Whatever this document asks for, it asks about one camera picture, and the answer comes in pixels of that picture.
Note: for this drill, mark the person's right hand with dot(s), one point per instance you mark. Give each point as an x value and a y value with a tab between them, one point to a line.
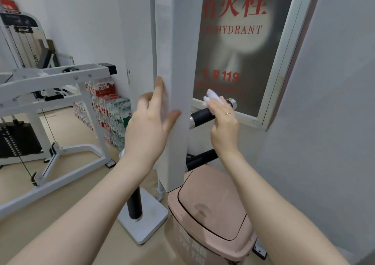
225	132

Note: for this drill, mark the person's right forearm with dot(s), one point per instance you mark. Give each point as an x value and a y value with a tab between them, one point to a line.
272	212

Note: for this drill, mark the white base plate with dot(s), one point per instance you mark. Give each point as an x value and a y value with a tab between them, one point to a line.
149	218

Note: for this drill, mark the pile of water bottle packs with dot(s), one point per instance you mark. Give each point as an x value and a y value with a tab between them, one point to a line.
114	115

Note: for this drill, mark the fire hydrant cabinet door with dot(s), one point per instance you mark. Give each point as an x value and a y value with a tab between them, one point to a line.
243	47

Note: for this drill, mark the person's right fingers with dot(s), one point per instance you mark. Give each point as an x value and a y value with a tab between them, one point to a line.
221	106

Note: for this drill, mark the pink swing-lid trash bin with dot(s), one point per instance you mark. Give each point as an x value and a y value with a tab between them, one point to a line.
211	215

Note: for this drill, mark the white tissue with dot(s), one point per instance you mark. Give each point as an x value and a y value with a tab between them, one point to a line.
213	94

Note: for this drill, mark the black upright roller post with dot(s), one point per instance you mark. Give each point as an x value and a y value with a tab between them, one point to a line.
134	204

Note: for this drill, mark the person's left middle finger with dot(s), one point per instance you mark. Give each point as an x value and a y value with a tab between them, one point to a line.
144	102

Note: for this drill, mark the white gym machine frame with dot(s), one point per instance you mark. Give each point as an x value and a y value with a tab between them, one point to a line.
55	80

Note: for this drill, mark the black weight stack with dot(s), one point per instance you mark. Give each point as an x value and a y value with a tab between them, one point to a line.
17	140

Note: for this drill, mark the person's left thumb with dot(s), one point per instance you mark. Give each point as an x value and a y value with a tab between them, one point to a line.
172	121

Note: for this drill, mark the person's left forearm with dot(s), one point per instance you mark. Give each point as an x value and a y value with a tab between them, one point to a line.
88	215

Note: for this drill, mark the red wall sign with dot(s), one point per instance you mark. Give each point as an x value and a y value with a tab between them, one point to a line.
8	6

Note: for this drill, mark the person's left hand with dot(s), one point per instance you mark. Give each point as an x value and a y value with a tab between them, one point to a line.
143	135

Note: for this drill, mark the red carton box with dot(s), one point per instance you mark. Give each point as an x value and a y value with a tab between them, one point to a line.
102	88

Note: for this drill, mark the white gym machine post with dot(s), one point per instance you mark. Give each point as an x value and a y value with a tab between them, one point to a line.
174	53

